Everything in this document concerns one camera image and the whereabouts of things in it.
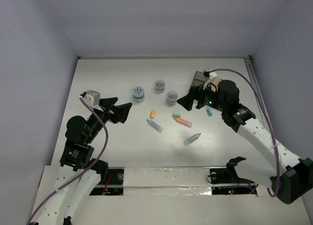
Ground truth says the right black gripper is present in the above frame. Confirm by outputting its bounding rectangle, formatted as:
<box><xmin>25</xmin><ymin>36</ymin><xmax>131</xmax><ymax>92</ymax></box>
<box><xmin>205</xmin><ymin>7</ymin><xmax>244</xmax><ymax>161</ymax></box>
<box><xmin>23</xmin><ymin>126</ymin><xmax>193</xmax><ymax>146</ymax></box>
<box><xmin>177</xmin><ymin>80</ymin><xmax>226</xmax><ymax>112</ymax></box>

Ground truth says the small blue eraser cap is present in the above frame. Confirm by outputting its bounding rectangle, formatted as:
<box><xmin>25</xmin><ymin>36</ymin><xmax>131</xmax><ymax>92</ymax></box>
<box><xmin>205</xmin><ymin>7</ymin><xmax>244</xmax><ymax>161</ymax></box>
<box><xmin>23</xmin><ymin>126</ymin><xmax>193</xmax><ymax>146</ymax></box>
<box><xmin>206</xmin><ymin>108</ymin><xmax>213</xmax><ymax>116</ymax></box>

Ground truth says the dark grey plastic bin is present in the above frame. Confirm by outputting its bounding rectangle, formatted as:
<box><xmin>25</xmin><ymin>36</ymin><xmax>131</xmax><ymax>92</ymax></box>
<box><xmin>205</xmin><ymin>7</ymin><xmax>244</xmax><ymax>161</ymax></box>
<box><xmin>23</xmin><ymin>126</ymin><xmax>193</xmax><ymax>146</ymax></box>
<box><xmin>189</xmin><ymin>71</ymin><xmax>207</xmax><ymax>91</ymax></box>

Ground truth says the green eraser cap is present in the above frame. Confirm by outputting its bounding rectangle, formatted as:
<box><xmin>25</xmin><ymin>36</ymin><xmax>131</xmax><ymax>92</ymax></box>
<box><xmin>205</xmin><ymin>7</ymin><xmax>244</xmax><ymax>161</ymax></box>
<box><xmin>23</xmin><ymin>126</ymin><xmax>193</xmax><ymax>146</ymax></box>
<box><xmin>172</xmin><ymin>113</ymin><xmax>180</xmax><ymax>118</ymax></box>

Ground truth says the orange pencil-shaped case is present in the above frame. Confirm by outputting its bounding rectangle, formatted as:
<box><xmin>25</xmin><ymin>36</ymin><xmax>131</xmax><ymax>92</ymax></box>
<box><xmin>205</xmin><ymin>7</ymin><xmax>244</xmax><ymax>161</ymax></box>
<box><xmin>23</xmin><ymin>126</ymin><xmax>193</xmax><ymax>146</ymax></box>
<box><xmin>174</xmin><ymin>117</ymin><xmax>193</xmax><ymax>128</ymax></box>

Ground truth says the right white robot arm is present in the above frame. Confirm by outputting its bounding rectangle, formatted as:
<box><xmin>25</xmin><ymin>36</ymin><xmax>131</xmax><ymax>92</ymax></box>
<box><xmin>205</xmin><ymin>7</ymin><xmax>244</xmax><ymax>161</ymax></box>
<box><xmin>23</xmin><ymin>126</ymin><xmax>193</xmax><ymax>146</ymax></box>
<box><xmin>177</xmin><ymin>80</ymin><xmax>313</xmax><ymax>204</ymax></box>

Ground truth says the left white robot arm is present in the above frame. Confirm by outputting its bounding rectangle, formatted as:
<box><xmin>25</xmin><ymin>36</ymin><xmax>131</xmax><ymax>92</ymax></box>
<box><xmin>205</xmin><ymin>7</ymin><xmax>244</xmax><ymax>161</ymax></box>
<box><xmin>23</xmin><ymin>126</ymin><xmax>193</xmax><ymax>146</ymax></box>
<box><xmin>27</xmin><ymin>91</ymin><xmax>132</xmax><ymax>225</ymax></box>

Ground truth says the teal pencil-shaped case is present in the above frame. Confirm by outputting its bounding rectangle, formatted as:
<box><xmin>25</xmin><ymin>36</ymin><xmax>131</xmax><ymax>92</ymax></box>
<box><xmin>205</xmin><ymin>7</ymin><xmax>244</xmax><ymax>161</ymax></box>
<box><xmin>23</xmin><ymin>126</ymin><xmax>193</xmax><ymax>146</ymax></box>
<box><xmin>183</xmin><ymin>133</ymin><xmax>201</xmax><ymax>146</ymax></box>

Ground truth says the blue pencil-shaped case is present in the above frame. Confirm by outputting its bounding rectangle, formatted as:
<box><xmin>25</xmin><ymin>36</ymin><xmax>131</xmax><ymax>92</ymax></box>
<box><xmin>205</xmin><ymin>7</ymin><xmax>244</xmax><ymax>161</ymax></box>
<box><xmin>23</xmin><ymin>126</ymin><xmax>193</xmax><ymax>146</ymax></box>
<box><xmin>147</xmin><ymin>119</ymin><xmax>163</xmax><ymax>133</ymax></box>

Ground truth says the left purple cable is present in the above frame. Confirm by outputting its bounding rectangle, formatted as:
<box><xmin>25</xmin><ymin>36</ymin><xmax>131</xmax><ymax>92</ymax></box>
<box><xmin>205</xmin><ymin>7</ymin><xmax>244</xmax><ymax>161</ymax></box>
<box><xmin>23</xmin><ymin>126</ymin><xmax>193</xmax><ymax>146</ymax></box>
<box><xmin>26</xmin><ymin>97</ymin><xmax>110</xmax><ymax>225</ymax></box>

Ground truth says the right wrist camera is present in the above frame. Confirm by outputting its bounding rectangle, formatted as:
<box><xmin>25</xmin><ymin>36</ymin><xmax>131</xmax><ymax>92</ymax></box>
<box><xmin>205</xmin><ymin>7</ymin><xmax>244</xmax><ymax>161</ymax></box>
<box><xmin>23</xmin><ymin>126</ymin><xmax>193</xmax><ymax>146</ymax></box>
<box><xmin>189</xmin><ymin>69</ymin><xmax>218</xmax><ymax>91</ymax></box>

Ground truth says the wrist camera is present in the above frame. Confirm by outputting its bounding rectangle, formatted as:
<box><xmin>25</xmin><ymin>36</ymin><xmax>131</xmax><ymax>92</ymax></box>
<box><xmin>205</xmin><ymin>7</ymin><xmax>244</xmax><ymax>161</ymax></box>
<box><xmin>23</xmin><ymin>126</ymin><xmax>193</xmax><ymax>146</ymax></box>
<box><xmin>80</xmin><ymin>90</ymin><xmax>100</xmax><ymax>107</ymax></box>
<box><xmin>189</xmin><ymin>69</ymin><xmax>218</xmax><ymax>91</ymax></box>

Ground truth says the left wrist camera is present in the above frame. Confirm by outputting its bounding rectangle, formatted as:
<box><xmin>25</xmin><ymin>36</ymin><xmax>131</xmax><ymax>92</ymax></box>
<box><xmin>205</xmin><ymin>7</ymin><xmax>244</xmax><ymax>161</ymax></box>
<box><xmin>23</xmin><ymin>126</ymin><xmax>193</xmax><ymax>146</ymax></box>
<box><xmin>80</xmin><ymin>90</ymin><xmax>100</xmax><ymax>107</ymax></box>

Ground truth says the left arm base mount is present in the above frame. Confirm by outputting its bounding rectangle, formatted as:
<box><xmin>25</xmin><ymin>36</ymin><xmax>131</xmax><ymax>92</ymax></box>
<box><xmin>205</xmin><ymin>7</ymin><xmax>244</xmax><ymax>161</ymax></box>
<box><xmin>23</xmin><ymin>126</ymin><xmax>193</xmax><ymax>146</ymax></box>
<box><xmin>89</xmin><ymin>168</ymin><xmax>124</xmax><ymax>196</ymax></box>

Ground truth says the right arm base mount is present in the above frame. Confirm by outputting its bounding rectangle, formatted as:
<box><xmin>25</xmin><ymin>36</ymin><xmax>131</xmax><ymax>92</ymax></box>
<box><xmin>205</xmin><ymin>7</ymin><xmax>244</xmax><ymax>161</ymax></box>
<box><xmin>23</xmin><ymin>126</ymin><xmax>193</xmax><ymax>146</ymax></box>
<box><xmin>206</xmin><ymin>157</ymin><xmax>258</xmax><ymax>196</ymax></box>

